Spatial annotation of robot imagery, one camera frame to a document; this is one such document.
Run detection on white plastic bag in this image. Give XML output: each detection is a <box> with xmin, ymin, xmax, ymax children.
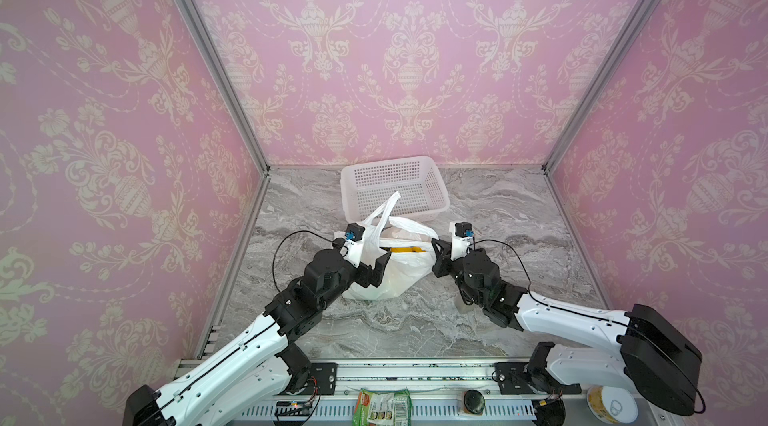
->
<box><xmin>343</xmin><ymin>192</ymin><xmax>438</xmax><ymax>301</ymax></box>

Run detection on white perforated plastic basket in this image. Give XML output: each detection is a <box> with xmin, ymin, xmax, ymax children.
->
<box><xmin>340</xmin><ymin>156</ymin><xmax>450</xmax><ymax>222</ymax></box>

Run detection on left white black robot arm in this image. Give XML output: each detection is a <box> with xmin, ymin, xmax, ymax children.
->
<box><xmin>122</xmin><ymin>249</ymin><xmax>391</xmax><ymax>425</ymax></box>

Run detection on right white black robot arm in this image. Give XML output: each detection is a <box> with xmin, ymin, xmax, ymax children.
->
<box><xmin>431</xmin><ymin>238</ymin><xmax>707</xmax><ymax>417</ymax></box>

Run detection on orange mango fruit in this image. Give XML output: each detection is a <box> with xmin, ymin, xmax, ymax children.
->
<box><xmin>389</xmin><ymin>246</ymin><xmax>427</xmax><ymax>254</ymax></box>

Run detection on green snack packet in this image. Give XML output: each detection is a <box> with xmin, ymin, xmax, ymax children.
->
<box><xmin>352</xmin><ymin>389</ymin><xmax>412</xmax><ymax>426</ymax></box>

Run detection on black lid jar front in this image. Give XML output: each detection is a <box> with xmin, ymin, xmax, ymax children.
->
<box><xmin>460</xmin><ymin>389</ymin><xmax>486</xmax><ymax>416</ymax></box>

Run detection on tin can pull tab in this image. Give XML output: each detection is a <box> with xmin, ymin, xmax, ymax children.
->
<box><xmin>587</xmin><ymin>386</ymin><xmax>639</xmax><ymax>425</ymax></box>

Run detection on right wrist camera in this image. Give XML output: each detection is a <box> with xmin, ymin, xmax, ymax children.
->
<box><xmin>449</xmin><ymin>221</ymin><xmax>474</xmax><ymax>261</ymax></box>

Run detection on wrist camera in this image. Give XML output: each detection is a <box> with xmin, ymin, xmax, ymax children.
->
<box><xmin>343</xmin><ymin>223</ymin><xmax>373</xmax><ymax>267</ymax></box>
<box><xmin>449</xmin><ymin>221</ymin><xmax>474</xmax><ymax>261</ymax></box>

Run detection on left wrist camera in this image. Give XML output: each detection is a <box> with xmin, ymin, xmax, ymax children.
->
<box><xmin>343</xmin><ymin>223</ymin><xmax>373</xmax><ymax>267</ymax></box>

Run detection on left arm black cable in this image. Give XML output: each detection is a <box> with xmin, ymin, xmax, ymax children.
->
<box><xmin>271</xmin><ymin>229</ymin><xmax>337</xmax><ymax>295</ymax></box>

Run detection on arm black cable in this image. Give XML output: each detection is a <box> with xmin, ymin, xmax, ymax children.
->
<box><xmin>271</xmin><ymin>229</ymin><xmax>337</xmax><ymax>295</ymax></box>
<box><xmin>473</xmin><ymin>238</ymin><xmax>535</xmax><ymax>295</ymax></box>

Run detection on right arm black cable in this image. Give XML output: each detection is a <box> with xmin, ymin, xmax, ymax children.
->
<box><xmin>473</xmin><ymin>238</ymin><xmax>535</xmax><ymax>295</ymax></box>

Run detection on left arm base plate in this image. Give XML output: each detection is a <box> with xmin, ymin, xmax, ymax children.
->
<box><xmin>286</xmin><ymin>362</ymin><xmax>338</xmax><ymax>396</ymax></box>

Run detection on aluminium front rail frame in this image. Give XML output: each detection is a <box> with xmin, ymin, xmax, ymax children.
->
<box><xmin>229</xmin><ymin>358</ymin><xmax>592</xmax><ymax>423</ymax></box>

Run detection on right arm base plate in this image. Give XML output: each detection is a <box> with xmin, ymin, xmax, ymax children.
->
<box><xmin>492</xmin><ymin>362</ymin><xmax>582</xmax><ymax>396</ymax></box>

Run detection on left aluminium corner post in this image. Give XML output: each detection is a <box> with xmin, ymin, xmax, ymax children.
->
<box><xmin>174</xmin><ymin>0</ymin><xmax>269</xmax><ymax>176</ymax></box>

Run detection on aluminium corner post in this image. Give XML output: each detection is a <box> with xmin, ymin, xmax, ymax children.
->
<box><xmin>174</xmin><ymin>0</ymin><xmax>269</xmax><ymax>176</ymax></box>
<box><xmin>542</xmin><ymin>0</ymin><xmax>661</xmax><ymax>178</ymax></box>

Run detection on right aluminium corner post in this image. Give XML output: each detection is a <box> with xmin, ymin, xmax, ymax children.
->
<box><xmin>542</xmin><ymin>0</ymin><xmax>661</xmax><ymax>178</ymax></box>

